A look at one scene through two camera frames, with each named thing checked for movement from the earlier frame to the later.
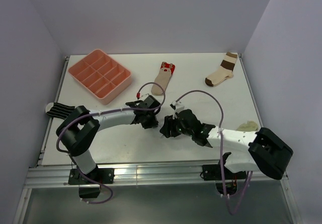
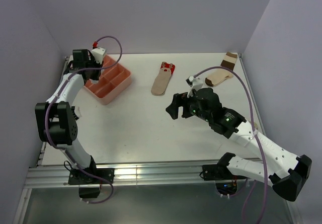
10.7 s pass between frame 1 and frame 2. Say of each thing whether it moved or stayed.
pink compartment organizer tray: stayed
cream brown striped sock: stayed
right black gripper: moved
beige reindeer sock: stayed
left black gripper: moved
